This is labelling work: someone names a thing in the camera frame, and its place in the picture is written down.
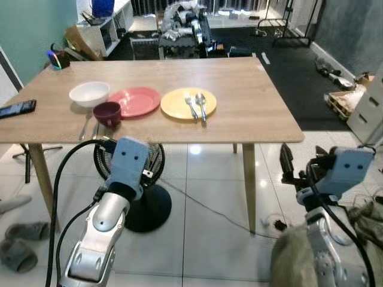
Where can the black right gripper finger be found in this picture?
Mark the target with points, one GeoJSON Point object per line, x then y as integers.
{"type": "Point", "coordinates": [287, 161]}

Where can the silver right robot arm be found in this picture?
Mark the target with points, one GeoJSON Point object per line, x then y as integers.
{"type": "Point", "coordinates": [326, 245]}

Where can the black floor fan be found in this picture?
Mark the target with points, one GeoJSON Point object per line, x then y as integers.
{"type": "Point", "coordinates": [146, 209]}

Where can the yellow plate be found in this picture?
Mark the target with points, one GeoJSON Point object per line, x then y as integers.
{"type": "Point", "coordinates": [176, 104]}

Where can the pink plate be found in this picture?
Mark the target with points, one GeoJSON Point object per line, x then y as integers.
{"type": "Point", "coordinates": [139, 99]}

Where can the maroon cup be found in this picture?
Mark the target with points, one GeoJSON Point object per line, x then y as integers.
{"type": "Point", "coordinates": [108, 115]}

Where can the silver fork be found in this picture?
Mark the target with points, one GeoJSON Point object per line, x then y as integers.
{"type": "Point", "coordinates": [191, 106]}

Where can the olive cloth heap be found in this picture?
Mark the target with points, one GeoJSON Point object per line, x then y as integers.
{"type": "Point", "coordinates": [365, 221]}

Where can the wooden dining table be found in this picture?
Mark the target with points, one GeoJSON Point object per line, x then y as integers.
{"type": "Point", "coordinates": [251, 95]}

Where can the wooden crate with clutter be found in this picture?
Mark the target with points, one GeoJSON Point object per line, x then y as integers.
{"type": "Point", "coordinates": [344, 100]}

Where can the thin silver utensil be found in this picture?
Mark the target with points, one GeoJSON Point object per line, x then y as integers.
{"type": "Point", "coordinates": [85, 127]}

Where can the white drawer cabinet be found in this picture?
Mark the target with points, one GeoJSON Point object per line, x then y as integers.
{"type": "Point", "coordinates": [368, 110]}

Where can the silver spoon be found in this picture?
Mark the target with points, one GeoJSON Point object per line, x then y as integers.
{"type": "Point", "coordinates": [201, 98]}

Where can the white bowl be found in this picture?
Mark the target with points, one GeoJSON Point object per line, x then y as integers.
{"type": "Point", "coordinates": [90, 92]}

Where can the black and silver floor tool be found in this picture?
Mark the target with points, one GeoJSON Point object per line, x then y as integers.
{"type": "Point", "coordinates": [332, 72]}

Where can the black tripod stand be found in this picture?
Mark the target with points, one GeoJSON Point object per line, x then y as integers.
{"type": "Point", "coordinates": [27, 161]}

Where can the black metal rack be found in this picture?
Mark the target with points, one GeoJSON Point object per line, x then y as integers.
{"type": "Point", "coordinates": [293, 24]}

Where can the grey slipper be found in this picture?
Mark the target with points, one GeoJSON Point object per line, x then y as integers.
{"type": "Point", "coordinates": [27, 231]}
{"type": "Point", "coordinates": [18, 256]}

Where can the black gadget with rainbow light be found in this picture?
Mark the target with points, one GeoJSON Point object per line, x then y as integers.
{"type": "Point", "coordinates": [58, 60]}

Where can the brown cardboard piece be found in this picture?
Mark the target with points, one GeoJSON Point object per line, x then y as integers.
{"type": "Point", "coordinates": [78, 45]}

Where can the white shelf unit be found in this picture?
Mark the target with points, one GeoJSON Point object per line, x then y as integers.
{"type": "Point", "coordinates": [108, 27]}

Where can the grey clothes heap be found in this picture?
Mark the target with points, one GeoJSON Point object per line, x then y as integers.
{"type": "Point", "coordinates": [182, 18]}

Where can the blue box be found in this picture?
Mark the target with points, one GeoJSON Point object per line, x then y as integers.
{"type": "Point", "coordinates": [103, 7]}

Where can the white leaning panel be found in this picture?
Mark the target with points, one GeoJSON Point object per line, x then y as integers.
{"type": "Point", "coordinates": [9, 78]}

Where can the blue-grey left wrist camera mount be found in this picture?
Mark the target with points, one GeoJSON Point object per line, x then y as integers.
{"type": "Point", "coordinates": [128, 164]}

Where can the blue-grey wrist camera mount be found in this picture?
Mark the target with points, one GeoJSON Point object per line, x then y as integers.
{"type": "Point", "coordinates": [128, 164]}
{"type": "Point", "coordinates": [350, 170]}

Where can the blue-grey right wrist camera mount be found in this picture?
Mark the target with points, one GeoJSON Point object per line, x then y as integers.
{"type": "Point", "coordinates": [350, 170]}

